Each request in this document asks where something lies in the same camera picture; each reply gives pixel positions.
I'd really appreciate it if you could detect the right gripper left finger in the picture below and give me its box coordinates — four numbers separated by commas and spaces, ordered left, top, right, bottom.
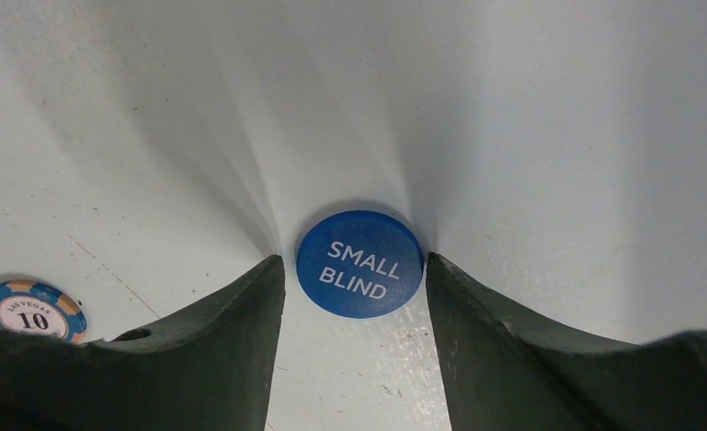
0, 255, 286, 430

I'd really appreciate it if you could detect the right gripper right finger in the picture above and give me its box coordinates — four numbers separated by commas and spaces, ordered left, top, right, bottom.
426, 253, 707, 430

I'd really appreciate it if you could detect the blue round button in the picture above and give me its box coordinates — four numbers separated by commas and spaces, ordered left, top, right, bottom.
296, 210, 425, 320

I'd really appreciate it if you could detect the poker chip front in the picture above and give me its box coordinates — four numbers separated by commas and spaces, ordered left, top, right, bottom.
0, 279, 88, 344

